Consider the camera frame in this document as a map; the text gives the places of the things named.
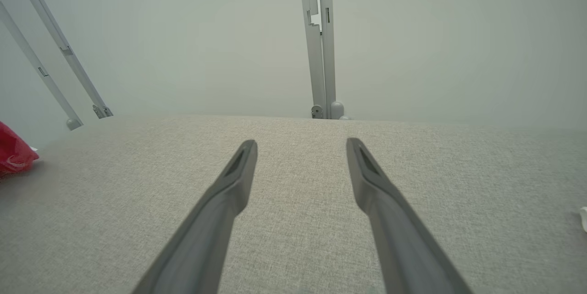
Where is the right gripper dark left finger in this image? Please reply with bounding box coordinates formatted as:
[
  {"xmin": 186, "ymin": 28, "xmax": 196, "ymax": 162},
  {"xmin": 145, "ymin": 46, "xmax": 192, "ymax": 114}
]
[{"xmin": 132, "ymin": 139, "xmax": 258, "ymax": 294}]

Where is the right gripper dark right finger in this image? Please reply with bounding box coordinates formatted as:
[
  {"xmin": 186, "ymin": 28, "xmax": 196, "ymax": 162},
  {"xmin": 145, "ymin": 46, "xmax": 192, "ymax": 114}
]
[{"xmin": 346, "ymin": 138, "xmax": 473, "ymax": 294}]

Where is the red shirt white trim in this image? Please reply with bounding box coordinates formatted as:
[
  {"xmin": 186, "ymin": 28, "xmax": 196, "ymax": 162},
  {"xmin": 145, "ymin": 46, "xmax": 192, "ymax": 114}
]
[{"xmin": 0, "ymin": 121, "xmax": 40, "ymax": 176}]

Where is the grey partition post with foot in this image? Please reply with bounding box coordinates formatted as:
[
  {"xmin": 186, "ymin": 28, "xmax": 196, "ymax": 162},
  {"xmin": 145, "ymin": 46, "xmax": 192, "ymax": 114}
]
[{"xmin": 298, "ymin": 0, "xmax": 351, "ymax": 120}]

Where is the grey slanted partition post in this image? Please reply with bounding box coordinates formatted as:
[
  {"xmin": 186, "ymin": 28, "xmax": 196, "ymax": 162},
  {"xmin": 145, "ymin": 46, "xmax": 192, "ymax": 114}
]
[
  {"xmin": 0, "ymin": 3, "xmax": 84, "ymax": 131},
  {"xmin": 9, "ymin": 0, "xmax": 114, "ymax": 119}
]

